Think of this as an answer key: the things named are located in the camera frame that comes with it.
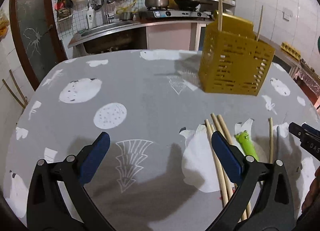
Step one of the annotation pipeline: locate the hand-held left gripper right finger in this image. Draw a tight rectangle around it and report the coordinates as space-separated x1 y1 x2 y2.
207 131 295 231

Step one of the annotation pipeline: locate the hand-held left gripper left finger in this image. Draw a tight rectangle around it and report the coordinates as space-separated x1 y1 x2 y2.
27 132 114 231

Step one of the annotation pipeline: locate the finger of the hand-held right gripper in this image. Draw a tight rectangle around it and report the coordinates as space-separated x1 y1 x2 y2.
301 124 320 138
288 122 320 162

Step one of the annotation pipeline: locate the green frog-handled utensil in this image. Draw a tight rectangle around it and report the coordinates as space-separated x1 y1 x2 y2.
234 130 260 162

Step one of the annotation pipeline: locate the grey chopstick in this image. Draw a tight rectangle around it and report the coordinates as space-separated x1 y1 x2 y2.
275 125 281 160

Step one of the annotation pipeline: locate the yellow perforated utensil holder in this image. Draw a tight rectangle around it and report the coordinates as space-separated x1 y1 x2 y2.
198 10 276 96

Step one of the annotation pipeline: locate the person's right hand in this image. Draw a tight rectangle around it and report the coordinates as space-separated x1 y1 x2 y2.
301 177 320 213

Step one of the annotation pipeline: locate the side counter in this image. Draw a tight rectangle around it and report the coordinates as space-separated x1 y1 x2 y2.
257 34 320 110

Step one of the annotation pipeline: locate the yellow egg tray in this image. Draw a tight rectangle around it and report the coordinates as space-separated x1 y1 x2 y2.
281 42 302 58

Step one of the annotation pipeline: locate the bamboo stick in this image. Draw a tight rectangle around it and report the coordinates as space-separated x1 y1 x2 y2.
2 69 28 109

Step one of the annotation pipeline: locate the pink base cabinet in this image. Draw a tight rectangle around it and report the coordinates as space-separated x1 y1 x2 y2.
146 21 208 52

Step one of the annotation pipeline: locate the white soap bottle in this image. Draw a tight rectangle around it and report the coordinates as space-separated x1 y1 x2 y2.
86 6 97 29

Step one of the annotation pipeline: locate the steel faucet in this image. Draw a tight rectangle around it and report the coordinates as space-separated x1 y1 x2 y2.
97 0 115 24

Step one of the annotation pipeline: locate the brown-framed dark door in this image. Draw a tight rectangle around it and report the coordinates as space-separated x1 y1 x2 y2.
9 0 68 91

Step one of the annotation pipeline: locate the steel gas stove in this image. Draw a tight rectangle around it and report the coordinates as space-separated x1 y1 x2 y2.
138 8 212 22

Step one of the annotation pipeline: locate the red and black bag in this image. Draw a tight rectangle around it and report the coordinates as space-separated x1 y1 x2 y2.
54 0 73 22

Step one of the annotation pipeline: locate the black wok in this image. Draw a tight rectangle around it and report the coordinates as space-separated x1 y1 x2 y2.
173 0 201 10

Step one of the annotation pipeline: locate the steel pot with lid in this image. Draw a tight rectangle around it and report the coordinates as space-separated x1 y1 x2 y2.
141 0 173 10

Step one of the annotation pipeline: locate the white wire wall rack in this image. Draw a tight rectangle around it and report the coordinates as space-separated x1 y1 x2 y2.
51 0 140 42

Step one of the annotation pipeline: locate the yellow hose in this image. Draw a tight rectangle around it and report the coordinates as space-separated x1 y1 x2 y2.
116 0 138 14

